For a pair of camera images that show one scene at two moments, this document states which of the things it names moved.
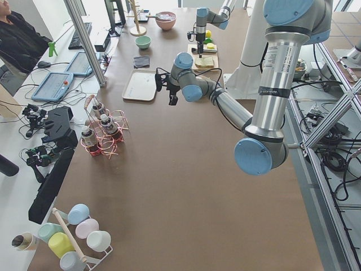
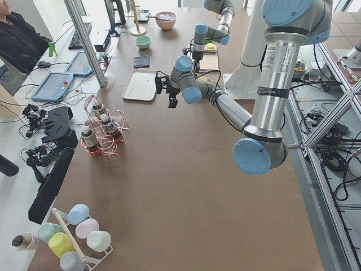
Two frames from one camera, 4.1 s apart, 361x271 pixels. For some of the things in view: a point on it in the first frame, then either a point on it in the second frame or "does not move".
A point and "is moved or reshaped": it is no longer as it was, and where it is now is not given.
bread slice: x=206 y=62 is moved or reshaped
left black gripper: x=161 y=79 does not move
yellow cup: x=59 y=243 does not move
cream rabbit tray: x=141 y=87 does not move
